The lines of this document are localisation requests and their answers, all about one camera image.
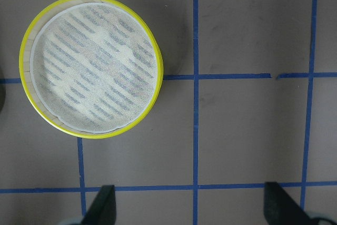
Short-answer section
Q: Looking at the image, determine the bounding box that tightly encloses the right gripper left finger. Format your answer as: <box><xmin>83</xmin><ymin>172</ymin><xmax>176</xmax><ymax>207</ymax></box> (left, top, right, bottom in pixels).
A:
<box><xmin>82</xmin><ymin>185</ymin><xmax>116</xmax><ymax>225</ymax></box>

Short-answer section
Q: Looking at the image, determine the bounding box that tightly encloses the light green plate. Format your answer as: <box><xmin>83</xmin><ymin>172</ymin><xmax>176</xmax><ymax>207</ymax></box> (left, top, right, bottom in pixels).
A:
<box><xmin>0</xmin><ymin>68</ymin><xmax>6</xmax><ymax>112</ymax></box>

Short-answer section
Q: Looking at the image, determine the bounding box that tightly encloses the yellow steamer layer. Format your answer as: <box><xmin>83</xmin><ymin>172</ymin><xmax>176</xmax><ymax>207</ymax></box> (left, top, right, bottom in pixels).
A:
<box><xmin>18</xmin><ymin>0</ymin><xmax>164</xmax><ymax>140</ymax></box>

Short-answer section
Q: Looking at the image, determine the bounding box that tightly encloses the white steamer cloth liner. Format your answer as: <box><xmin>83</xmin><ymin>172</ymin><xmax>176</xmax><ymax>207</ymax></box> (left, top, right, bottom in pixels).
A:
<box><xmin>29</xmin><ymin>2</ymin><xmax>157</xmax><ymax>133</ymax></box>

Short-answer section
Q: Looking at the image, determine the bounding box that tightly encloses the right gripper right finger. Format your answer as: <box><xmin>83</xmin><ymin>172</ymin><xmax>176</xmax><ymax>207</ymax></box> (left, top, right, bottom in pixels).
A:
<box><xmin>263</xmin><ymin>182</ymin><xmax>313</xmax><ymax>224</ymax></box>

